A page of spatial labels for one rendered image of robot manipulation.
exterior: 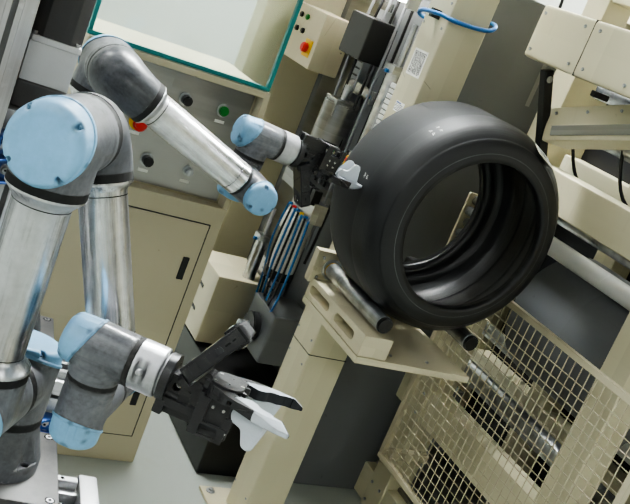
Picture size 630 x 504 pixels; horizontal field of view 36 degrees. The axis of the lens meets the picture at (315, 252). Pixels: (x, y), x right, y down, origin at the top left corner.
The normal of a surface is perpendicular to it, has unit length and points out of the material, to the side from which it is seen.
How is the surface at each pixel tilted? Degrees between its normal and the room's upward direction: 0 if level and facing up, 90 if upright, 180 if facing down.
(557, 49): 90
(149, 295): 90
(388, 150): 63
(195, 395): 82
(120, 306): 74
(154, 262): 90
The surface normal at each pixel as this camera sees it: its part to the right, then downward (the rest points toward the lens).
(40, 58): 0.25, 0.36
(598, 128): -0.85, -0.21
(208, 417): -0.11, 0.09
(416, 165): -0.17, -0.18
